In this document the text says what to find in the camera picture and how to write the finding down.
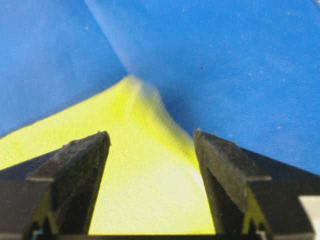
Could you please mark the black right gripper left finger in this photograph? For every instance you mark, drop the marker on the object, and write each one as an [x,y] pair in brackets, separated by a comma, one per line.
[54,193]

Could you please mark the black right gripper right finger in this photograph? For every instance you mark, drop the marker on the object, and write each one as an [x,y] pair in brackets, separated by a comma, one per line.
[254,197]

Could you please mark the yellow-green towel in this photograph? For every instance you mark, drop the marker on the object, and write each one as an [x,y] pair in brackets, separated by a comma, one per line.
[151,182]

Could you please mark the blue table cloth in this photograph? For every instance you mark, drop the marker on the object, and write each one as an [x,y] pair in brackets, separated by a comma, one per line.
[246,70]

